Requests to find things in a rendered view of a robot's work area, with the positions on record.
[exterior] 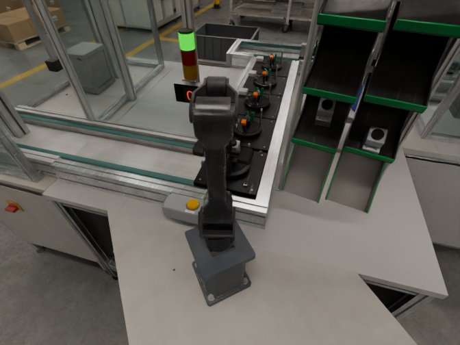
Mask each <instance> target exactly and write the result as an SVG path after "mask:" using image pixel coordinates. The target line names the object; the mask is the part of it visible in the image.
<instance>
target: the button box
mask: <svg viewBox="0 0 460 345"><path fill-rule="evenodd" d="M190 199H196V200H197V201H198V202H199V206H198V207H197V208H196V209H189V208H188V207H187V202H188V201H189V200H190ZM203 201H204V200H203V199H197V198H193V197H190V196H184V195H180V194H175V193H172V192H170V193H169V194H168V196H167V198H166V200H165V201H164V203H163V205H162V210H163V213H164V216H165V217H169V218H174V219H177V220H182V221H186V222H191V223H194V224H198V212H199V211H200V209H201V206H203Z"/></svg>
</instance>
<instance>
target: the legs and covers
mask: <svg viewBox="0 0 460 345"><path fill-rule="evenodd" d="M51 201H52V200H51ZM52 202H53V204H54V205H55V206H56V207H57V208H58V209H59V211H60V212H61V214H62V215H63V216H64V217H65V219H66V220H67V221H68V222H69V224H70V225H71V226H72V228H73V229H74V230H75V231H76V232H77V234H78V235H79V237H80V238H81V239H82V240H83V241H84V242H85V244H86V245H87V246H88V248H89V249H90V250H91V251H92V253H93V254H94V255H95V257H96V258H97V259H98V260H99V261H100V262H101V264H102V265H103V267H104V268H105V269H106V270H107V271H108V273H109V274H110V275H111V276H112V278H113V279H114V280H118V274H117V269H116V267H115V268H113V267H111V266H110V265H109V262H110V260H111V259H112V258H111V256H110V255H111V254H114V251H113V245H112V237H111V233H110V225H109V220H108V216H107V214H104V213H101V212H96V211H92V210H89V209H84V208H81V207H76V206H73V205H68V204H65V203H61V202H57V201H52ZM112 260H113V261H115V258H114V259H112ZM363 281H364V282H365V283H366V284H367V286H368V287H369V288H370V289H371V290H372V291H373V292H374V294H375V295H376V296H377V297H378V299H379V300H380V301H381V302H382V303H383V304H384V305H385V307H386V308H387V309H388V310H389V312H390V313H391V314H392V315H393V317H395V319H396V320H397V321H399V320H401V319H402V318H404V317H405V316H407V315H409V314H410V313H412V312H413V311H415V310H417V309H418V308H420V307H421V306H423V305H425V304H426V303H428V302H429V301H431V300H433V299H434V298H435V297H432V296H427V295H425V294H420V293H417V292H412V291H409V290H404V289H400V288H397V287H392V286H389V285H384V284H381V283H376V282H373V281H369V280H365V279H363Z"/></svg>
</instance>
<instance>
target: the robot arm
mask: <svg viewBox="0 0 460 345"><path fill-rule="evenodd" d="M189 119H190V123H193V127H194V135H195V137H196V138H197V139H198V140H197V142H196V144H195V145H194V147H193V149H192V153H193V155H197V156H201V157H202V156H204V152H205V165H206V176H207V192H206V193H205V197H204V201H203V206H201V209H200V211H199V212H198V227H199V236H200V238H203V239H204V241H205V243H206V245H207V247H208V250H209V252H210V254H211V256H212V257H213V258H215V257H217V256H219V255H222V254H224V253H226V252H228V251H231V250H233V249H234V248H235V246H234V244H233V239H235V207H233V198H232V193H231V192H230V191H226V168H227V166H228V165H229V164H232V163H233V160H234V158H237V159H238V163H239V164H245V165H250V163H251V160H252V157H253V151H254V150H253V149H251V148H246V147H242V148H241V150H240V151H236V150H235V148H232V146H233V143H232V137H233V124H238V92H237V91H236V90H235V89H234V88H233V87H232V86H231V85H230V84H229V78H227V77H226V76H207V77H204V80H203V84H202V85H200V86H199V87H198V88H197V89H196V90H194V91H193V92H192V96H191V99H190V105H189Z"/></svg>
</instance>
